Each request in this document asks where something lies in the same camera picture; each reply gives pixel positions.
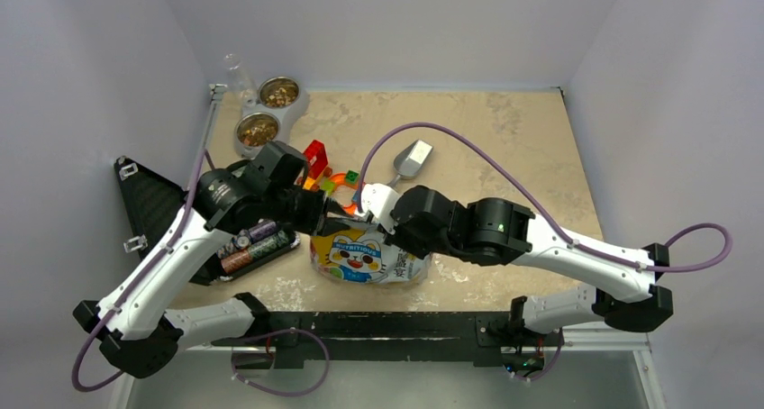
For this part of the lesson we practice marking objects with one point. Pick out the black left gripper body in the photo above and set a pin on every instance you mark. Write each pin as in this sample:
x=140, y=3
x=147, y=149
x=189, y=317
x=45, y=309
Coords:
x=307, y=210

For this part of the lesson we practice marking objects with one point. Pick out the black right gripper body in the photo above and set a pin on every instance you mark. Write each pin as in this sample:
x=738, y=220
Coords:
x=407, y=241

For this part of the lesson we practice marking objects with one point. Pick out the colourful pet food bag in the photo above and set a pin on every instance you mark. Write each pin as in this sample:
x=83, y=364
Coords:
x=358, y=254

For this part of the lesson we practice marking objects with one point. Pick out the silver metal scoop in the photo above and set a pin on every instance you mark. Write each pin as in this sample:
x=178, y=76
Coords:
x=410, y=161

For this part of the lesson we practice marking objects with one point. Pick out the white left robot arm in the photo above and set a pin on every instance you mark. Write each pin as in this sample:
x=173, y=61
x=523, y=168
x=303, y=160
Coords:
x=138, y=333

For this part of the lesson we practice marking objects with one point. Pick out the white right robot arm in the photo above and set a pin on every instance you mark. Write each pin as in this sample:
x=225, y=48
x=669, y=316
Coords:
x=619, y=290

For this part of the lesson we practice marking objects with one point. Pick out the grey double pet bowl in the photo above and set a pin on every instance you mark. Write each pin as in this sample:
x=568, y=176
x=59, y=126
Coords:
x=280, y=102

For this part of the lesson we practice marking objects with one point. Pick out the black poker chip case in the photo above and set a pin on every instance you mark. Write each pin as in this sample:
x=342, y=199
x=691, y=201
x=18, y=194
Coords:
x=152, y=202

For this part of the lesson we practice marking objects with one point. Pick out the clear water bottle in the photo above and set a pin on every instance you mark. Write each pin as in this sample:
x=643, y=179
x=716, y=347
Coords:
x=239, y=81

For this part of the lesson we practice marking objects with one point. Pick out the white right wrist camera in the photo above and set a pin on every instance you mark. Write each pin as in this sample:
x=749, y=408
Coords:
x=376, y=202

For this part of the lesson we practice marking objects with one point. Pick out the red toy block frame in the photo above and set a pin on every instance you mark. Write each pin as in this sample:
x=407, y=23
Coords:
x=319, y=168

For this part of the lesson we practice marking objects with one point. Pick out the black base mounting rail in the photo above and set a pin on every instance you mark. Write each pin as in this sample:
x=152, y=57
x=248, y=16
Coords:
x=482, y=339

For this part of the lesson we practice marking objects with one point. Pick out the aluminium frame rail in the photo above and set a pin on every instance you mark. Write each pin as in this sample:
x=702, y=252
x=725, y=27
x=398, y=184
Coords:
x=594, y=336

